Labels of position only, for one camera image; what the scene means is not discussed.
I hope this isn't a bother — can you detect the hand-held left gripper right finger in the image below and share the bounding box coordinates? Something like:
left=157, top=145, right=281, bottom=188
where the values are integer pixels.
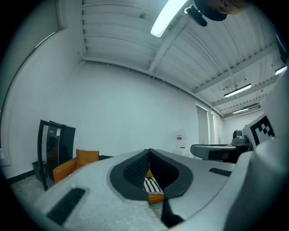
left=149, top=148, right=194, bottom=200

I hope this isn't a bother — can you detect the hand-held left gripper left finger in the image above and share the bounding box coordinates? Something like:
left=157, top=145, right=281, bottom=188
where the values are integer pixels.
left=110, top=148, right=150, bottom=201

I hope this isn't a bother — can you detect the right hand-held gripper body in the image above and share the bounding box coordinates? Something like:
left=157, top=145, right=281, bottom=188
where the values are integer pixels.
left=191, top=115, right=277, bottom=163

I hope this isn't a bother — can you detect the black white striped cushion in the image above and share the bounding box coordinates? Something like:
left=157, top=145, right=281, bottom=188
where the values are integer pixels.
left=143, top=176, right=164, bottom=196

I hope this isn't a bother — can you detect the grey door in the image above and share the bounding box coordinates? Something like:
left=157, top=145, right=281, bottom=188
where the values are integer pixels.
left=196, top=104, right=209, bottom=157

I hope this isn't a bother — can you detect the white appliance with red label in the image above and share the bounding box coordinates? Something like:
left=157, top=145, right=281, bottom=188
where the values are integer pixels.
left=173, top=128, right=188, bottom=155

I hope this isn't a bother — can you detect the orange sofa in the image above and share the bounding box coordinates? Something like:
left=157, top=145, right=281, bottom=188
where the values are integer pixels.
left=53, top=148, right=165, bottom=204

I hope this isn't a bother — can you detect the black cabinet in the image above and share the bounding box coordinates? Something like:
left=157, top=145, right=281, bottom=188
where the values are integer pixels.
left=37, top=119, right=76, bottom=190

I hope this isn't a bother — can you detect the black bin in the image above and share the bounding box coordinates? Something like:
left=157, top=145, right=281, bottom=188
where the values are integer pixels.
left=31, top=161, right=48, bottom=181

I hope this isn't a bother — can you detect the person's head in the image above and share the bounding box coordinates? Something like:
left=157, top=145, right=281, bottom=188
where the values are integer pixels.
left=215, top=0, right=250, bottom=16

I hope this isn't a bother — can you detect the grey gripper camera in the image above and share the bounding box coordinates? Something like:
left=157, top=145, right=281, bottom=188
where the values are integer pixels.
left=232, top=129, right=249, bottom=145

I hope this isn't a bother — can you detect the black head-worn camera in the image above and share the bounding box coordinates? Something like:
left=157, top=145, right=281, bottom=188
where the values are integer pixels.
left=184, top=0, right=228, bottom=28

